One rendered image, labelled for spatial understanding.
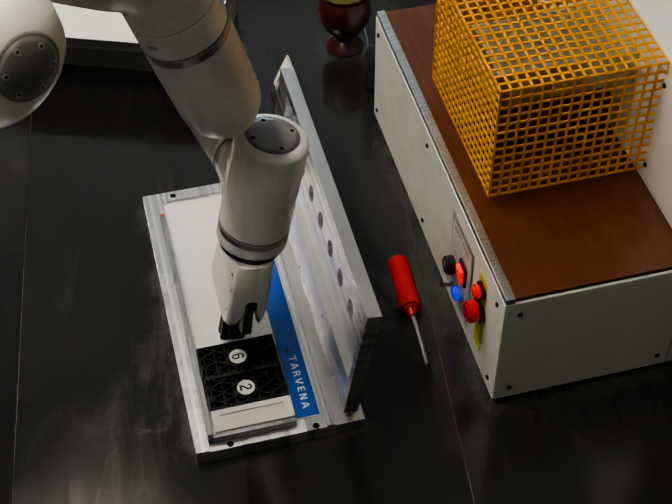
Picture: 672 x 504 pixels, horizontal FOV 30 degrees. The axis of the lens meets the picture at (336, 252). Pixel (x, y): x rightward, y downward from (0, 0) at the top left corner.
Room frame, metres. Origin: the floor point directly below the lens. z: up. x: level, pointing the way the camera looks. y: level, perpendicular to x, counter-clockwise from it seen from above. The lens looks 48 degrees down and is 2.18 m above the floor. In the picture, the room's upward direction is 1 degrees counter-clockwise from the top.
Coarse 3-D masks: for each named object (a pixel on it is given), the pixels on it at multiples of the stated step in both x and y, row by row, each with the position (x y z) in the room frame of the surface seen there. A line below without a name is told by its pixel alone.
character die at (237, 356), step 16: (272, 336) 0.98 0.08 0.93; (208, 352) 0.96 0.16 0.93; (224, 352) 0.96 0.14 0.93; (240, 352) 0.96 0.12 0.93; (256, 352) 0.96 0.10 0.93; (272, 352) 0.96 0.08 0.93; (208, 368) 0.93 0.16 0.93; (224, 368) 0.94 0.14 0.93; (240, 368) 0.93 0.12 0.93; (256, 368) 0.93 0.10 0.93
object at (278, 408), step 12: (288, 396) 0.89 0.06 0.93; (228, 408) 0.87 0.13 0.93; (240, 408) 0.87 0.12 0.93; (252, 408) 0.87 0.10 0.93; (264, 408) 0.87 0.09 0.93; (276, 408) 0.87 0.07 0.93; (288, 408) 0.87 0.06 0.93; (216, 420) 0.86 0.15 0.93; (228, 420) 0.86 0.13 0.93; (240, 420) 0.86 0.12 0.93; (252, 420) 0.86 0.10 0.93; (264, 420) 0.86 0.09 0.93; (216, 432) 0.84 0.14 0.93
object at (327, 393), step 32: (192, 192) 1.25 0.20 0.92; (160, 224) 1.19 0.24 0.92; (160, 256) 1.13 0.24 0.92; (288, 256) 1.13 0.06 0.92; (288, 288) 1.07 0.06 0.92; (320, 352) 0.97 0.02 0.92; (192, 384) 0.92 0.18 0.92; (320, 384) 0.91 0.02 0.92; (192, 416) 0.87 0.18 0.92; (320, 416) 0.87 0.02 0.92; (352, 416) 0.87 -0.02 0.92; (224, 448) 0.83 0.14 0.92; (256, 448) 0.83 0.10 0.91
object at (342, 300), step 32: (288, 96) 1.24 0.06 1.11; (320, 160) 1.12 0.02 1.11; (320, 192) 1.10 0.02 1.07; (320, 224) 1.08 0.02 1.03; (320, 256) 1.06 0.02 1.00; (352, 256) 0.96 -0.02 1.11; (320, 288) 1.01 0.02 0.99; (352, 288) 0.94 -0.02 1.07; (320, 320) 0.98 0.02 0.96; (352, 320) 0.92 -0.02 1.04; (352, 352) 0.90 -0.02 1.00; (352, 384) 0.86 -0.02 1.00
